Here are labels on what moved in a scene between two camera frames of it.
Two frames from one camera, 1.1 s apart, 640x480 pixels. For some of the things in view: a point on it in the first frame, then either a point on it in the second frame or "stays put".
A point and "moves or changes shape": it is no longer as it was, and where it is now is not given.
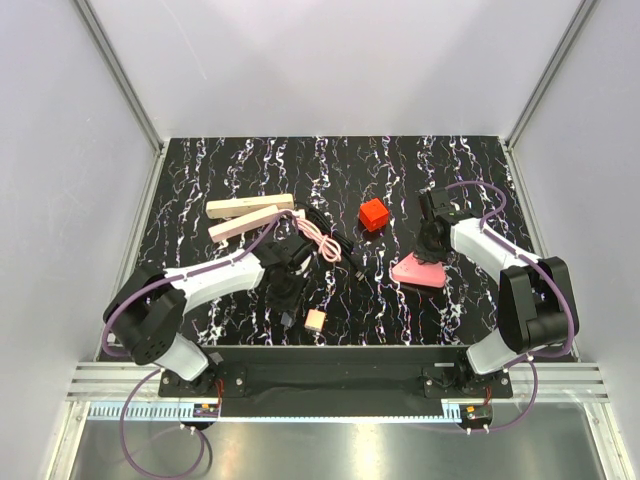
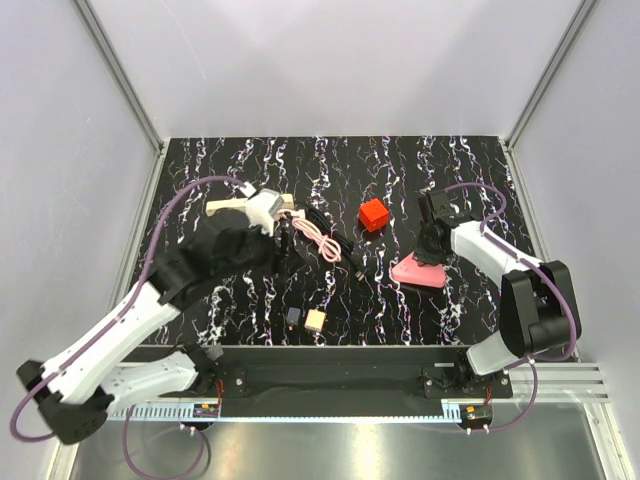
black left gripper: [289, 304] to [277, 255]
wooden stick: [236, 208] stays put
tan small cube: [314, 319] stays put
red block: [374, 215] stays put
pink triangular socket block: [411, 271] stays put
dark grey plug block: [285, 320] moves or changes shape
